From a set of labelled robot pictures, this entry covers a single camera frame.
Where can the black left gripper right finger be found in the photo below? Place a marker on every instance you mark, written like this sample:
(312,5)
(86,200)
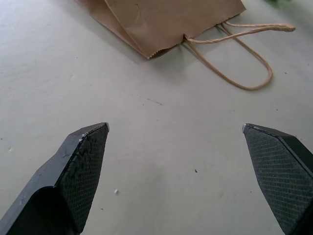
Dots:
(278,176)

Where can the brown paper bag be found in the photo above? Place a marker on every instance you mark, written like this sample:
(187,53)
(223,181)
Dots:
(156,22)

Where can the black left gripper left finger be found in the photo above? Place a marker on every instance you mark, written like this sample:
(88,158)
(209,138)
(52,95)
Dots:
(73,176)

